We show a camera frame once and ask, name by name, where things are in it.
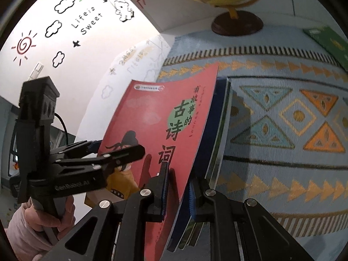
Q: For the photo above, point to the red orange illustrated book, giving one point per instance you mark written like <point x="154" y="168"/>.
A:
<point x="168" y="119"/>

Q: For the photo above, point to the left hand pink sleeve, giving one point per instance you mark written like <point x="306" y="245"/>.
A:
<point x="26" y="228"/>

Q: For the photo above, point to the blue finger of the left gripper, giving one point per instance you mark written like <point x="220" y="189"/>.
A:
<point x="80" y="148"/>
<point x="105" y="161"/>

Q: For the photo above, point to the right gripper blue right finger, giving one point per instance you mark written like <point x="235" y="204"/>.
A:
<point x="198" y="203"/>

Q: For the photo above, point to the patterned blue table runner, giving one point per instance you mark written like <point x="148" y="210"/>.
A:
<point x="287" y="139"/>

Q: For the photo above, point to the blue eagle fable book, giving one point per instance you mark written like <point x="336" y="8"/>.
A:
<point x="208" y="157"/>

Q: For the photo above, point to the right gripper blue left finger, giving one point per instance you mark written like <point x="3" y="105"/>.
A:
<point x="158" y="185"/>

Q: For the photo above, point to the dark green book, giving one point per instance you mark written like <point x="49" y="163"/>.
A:
<point x="331" y="42"/>

